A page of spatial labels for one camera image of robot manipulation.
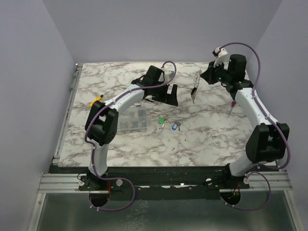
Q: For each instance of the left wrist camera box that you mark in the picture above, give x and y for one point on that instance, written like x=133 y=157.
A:
x=166 y=75

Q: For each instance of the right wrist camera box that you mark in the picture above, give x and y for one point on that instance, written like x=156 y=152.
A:
x=220 y=55

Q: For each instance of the clear plastic parts box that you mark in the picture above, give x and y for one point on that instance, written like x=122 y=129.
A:
x=133 y=119

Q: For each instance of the large metal key ring disc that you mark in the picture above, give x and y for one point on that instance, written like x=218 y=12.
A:
x=196 y=80

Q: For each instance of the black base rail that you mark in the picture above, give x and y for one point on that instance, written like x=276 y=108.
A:
x=161 y=183

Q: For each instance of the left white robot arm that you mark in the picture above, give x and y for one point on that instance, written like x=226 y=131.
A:
x=102 y=122

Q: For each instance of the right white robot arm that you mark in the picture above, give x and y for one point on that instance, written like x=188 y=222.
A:
x=267 y=142

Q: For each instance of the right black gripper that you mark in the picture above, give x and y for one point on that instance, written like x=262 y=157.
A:
x=214 y=72

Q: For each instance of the yellow handled screwdriver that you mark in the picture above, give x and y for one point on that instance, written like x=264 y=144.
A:
x=99 y=98

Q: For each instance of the green key tag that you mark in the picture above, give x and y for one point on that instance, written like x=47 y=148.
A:
x=162 y=122

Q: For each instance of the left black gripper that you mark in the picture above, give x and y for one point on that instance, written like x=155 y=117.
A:
x=170 y=98

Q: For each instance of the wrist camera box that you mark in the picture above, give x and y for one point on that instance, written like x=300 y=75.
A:
x=166 y=75
x=220 y=55

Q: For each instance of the blue key tag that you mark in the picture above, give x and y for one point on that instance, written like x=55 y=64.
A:
x=176 y=126

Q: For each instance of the aluminium frame rail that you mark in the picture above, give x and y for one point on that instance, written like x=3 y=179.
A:
x=39 y=202

